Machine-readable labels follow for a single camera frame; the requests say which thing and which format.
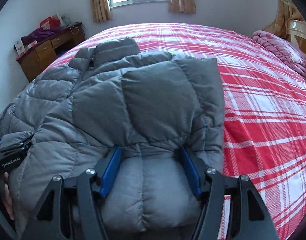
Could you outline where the brown wooden desk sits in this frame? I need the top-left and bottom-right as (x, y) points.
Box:
(16, 22), (85, 82)

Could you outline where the white red box on desk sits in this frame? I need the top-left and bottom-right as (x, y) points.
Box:
(15, 39), (38, 56)

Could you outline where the purple garment on desk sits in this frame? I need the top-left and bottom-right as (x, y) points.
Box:
(20, 27), (62, 46)

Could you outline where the cream wooden headboard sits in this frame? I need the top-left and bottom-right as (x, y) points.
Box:
(286, 20), (306, 54)

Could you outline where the red gift bag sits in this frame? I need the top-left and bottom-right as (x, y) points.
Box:
(40, 15), (61, 30)

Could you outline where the red white plaid bedsheet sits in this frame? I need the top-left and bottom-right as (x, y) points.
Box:
(46, 23), (306, 239)

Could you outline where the person's left hand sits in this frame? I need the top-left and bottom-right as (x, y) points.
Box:
(0, 172), (15, 220)

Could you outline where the yellow blanket on headboard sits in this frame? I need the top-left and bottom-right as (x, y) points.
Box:
(263, 0), (304, 38)

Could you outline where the grey puffer down jacket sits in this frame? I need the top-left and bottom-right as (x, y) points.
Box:
(0, 38), (225, 239)

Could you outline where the pink folded quilt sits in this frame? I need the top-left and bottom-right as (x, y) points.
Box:
(253, 30), (306, 79)

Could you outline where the left yellow patterned curtain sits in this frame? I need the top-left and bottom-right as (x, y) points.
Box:
(90, 0), (111, 23)

